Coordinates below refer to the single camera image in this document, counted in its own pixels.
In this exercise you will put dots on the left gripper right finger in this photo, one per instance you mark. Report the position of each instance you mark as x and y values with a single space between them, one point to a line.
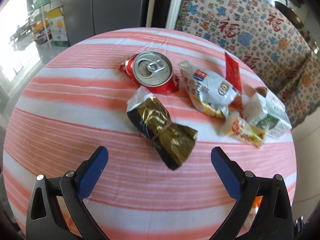
274 217

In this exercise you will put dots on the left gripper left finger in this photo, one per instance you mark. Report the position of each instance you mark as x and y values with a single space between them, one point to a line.
44 217

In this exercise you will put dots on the beige long snack wrapper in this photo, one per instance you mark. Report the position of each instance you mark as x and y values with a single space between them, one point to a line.
236 127

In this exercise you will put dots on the green white milk carton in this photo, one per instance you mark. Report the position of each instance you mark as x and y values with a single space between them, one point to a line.
265 111

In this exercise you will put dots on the gold black foil wrapper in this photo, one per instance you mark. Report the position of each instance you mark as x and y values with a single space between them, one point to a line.
173 142

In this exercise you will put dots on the white blue snack bag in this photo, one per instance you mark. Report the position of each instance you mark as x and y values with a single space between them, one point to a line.
209 92

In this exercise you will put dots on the red stick wrapper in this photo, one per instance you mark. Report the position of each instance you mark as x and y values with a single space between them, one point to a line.
232 72

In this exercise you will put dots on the red soda can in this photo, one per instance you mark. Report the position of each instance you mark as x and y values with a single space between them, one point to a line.
152 70

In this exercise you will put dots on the kitchen storage rack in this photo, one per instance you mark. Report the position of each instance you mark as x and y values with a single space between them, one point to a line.
30 22

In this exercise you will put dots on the patterned fu blanket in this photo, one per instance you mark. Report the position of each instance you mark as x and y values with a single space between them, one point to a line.
266 41

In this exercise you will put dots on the steel pot with lid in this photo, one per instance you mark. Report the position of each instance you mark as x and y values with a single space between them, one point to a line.
311 42

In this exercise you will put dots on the yellow cardboard box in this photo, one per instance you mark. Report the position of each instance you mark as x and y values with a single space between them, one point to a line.
57 27

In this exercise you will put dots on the dark frying pan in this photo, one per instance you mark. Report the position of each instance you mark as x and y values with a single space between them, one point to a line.
289 13

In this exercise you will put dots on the grey refrigerator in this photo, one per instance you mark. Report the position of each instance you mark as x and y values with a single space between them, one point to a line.
86 18

